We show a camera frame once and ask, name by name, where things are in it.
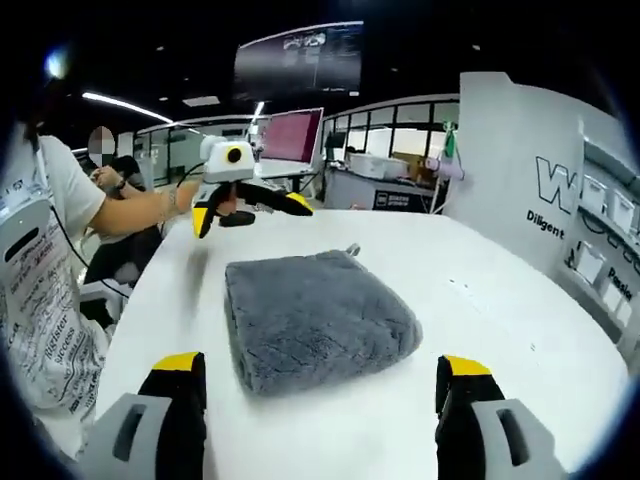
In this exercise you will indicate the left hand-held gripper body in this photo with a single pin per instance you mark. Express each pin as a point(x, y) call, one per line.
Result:
point(220, 165)

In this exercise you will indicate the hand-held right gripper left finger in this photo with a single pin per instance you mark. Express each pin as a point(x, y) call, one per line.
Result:
point(150, 430)

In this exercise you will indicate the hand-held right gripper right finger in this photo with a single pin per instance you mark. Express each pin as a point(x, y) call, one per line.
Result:
point(480, 430)

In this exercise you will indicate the grey towel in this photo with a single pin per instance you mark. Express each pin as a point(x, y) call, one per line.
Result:
point(320, 320)

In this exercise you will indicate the person's left hand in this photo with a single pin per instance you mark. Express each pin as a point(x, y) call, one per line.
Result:
point(190, 197)

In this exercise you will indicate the black computer mouse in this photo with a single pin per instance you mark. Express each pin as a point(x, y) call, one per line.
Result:
point(237, 220)

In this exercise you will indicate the open laptop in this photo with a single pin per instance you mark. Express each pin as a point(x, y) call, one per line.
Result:
point(292, 135)

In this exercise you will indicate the black cabinet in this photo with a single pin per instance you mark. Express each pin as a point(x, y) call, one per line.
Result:
point(350, 192)

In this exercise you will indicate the white equipment box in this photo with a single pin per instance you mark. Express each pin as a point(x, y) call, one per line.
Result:
point(370, 164)

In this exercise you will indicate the black chair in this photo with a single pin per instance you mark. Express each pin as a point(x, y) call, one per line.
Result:
point(115, 250)

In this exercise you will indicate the white table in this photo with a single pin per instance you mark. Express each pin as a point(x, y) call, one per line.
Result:
point(475, 325)

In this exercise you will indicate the ceiling tube light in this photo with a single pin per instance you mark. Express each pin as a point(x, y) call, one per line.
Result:
point(125, 106)

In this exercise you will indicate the operator in white shirt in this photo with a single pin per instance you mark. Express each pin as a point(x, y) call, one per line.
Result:
point(55, 350)

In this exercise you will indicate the large hanging screen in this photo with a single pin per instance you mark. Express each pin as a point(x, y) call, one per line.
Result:
point(300, 65)

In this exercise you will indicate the cardboard box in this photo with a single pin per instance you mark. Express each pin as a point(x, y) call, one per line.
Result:
point(407, 165)

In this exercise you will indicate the white plastic chair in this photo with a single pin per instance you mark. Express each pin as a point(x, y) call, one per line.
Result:
point(92, 295)

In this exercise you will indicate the white stand pole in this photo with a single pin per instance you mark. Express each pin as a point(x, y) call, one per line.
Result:
point(438, 197)

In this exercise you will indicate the purple foam roll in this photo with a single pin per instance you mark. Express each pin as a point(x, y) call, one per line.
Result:
point(445, 169)

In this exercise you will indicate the white chest device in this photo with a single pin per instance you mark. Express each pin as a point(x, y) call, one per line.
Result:
point(25, 235)

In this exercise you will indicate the person's head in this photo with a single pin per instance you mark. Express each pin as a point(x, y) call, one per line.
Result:
point(32, 125)

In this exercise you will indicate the metal storage shelf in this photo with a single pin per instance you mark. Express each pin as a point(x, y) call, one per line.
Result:
point(579, 150)

